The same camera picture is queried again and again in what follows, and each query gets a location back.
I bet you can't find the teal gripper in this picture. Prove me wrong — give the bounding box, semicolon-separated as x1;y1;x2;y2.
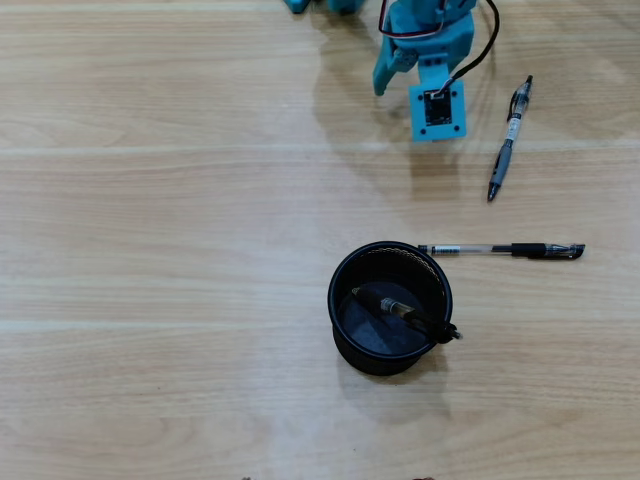
373;14;477;97

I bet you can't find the black pen with clear window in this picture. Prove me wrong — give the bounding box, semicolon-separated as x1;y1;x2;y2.
351;286;464;345

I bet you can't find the teal wrist camera module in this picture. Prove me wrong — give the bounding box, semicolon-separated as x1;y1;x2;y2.
408;52;470;145

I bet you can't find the black camera cable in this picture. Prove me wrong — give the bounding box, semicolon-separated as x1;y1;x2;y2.
430;0;502;99

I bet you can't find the black mesh pen holder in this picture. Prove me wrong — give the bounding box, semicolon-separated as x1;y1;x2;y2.
327;240;455;377

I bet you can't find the clear pen with black cap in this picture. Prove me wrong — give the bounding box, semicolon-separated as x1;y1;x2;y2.
417;242;586;261

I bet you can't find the grey grip retractable pen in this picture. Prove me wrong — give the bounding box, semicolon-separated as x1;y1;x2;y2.
487;74;534;203

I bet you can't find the red white black servo cable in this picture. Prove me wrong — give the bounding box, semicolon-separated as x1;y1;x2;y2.
377;0;449;41

